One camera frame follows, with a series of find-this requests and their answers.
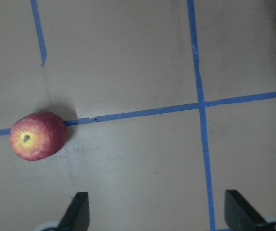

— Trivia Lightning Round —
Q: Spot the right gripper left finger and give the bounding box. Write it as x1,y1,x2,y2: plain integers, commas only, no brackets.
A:
56,192,90,231

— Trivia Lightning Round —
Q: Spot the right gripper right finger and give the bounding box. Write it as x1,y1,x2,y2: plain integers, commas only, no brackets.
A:
224,190,269,231

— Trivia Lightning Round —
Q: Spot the red apple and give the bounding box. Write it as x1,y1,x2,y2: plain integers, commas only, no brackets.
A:
9,111,68,161

